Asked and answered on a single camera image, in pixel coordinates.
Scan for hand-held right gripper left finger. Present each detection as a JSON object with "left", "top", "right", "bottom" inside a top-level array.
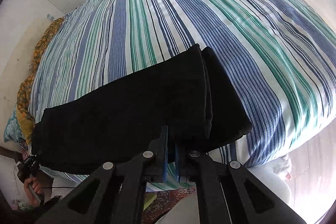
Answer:
[{"left": 34, "top": 126, "right": 169, "bottom": 224}]

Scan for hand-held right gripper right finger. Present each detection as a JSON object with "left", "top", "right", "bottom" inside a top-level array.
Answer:
[{"left": 174, "top": 144, "right": 307, "bottom": 224}]

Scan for black pants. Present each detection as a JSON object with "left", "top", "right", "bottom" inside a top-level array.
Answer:
[{"left": 31, "top": 43, "right": 253, "bottom": 176}]

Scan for person's left hand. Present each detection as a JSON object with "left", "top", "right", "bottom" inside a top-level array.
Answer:
[{"left": 23, "top": 176, "right": 46, "bottom": 207}]

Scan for red patterned rug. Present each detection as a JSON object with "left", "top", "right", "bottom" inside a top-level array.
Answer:
[{"left": 143, "top": 186, "right": 197, "bottom": 224}]

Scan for teal patterned pillow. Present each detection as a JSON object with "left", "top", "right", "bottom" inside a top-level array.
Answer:
[{"left": 4, "top": 106, "right": 25, "bottom": 144}]

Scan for green object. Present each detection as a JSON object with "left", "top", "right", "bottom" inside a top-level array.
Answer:
[{"left": 144, "top": 193, "right": 158, "bottom": 207}]

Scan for orange floral blanket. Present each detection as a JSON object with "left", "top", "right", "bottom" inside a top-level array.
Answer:
[{"left": 16, "top": 17, "right": 66, "bottom": 140}]

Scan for striped bed sheet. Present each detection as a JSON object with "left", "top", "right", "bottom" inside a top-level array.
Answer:
[{"left": 26, "top": 0, "right": 336, "bottom": 193}]

